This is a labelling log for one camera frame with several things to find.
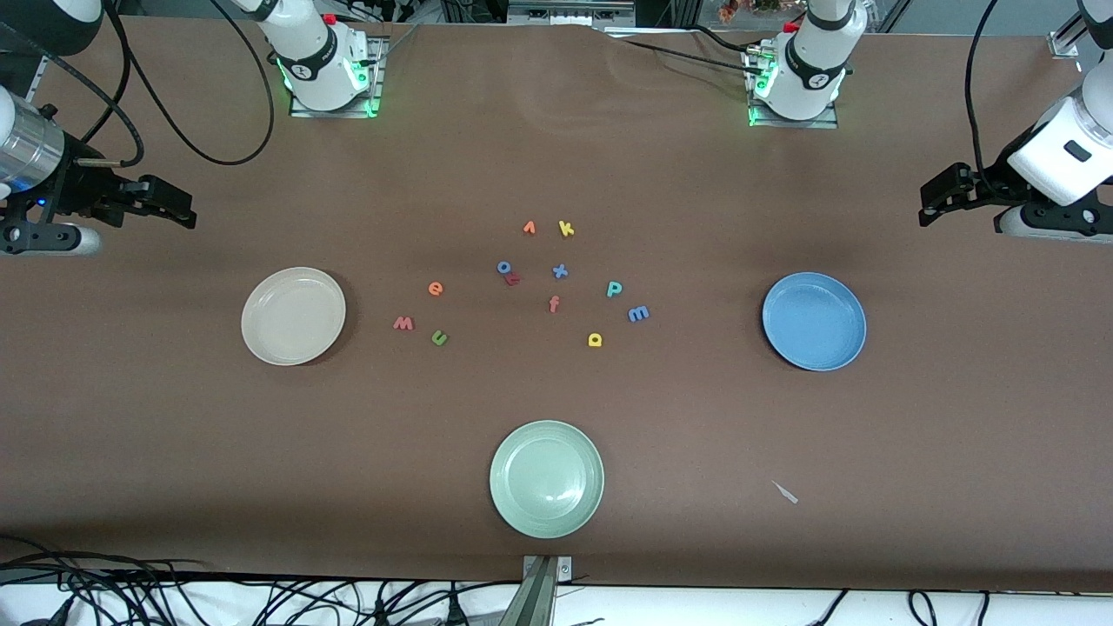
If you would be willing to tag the pale green round plate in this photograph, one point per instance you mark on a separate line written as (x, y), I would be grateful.
(547, 479)

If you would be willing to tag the orange flower bunch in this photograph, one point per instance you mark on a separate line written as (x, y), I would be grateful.
(739, 9)

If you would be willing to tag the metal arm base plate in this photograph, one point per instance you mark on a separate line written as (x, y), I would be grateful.
(796, 124)
(335, 114)

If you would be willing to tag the teal foam letter p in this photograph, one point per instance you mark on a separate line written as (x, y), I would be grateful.
(611, 289)

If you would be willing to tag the pink foam letter w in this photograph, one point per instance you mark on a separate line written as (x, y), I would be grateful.
(403, 322)

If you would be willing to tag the dark red foam letter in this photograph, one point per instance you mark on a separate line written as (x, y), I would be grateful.
(512, 279)

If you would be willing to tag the silver aluminium frame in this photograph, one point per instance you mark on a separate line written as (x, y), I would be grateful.
(569, 13)

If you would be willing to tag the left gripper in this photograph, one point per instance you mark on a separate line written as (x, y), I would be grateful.
(989, 184)

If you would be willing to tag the aluminium frame profile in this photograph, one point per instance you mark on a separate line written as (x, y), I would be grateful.
(1065, 42)
(39, 76)

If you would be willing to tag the blue foam letter m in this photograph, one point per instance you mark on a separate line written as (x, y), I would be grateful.
(638, 311)

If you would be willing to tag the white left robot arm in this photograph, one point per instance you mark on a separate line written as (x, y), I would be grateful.
(813, 61)

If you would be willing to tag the brown table cover mat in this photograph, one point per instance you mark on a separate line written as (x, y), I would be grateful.
(556, 156)

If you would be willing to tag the blue round plate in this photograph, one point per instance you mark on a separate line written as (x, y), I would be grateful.
(814, 322)

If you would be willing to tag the grey metal mount bracket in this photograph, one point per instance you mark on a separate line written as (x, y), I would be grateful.
(541, 600)

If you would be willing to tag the small white paper scrap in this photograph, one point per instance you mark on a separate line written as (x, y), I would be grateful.
(785, 492)

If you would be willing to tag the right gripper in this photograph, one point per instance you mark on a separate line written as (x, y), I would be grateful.
(76, 189)

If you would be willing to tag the green foam letter n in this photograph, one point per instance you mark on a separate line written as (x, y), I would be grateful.
(440, 342)

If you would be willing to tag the beige brown round plate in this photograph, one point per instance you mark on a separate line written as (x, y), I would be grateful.
(293, 316)

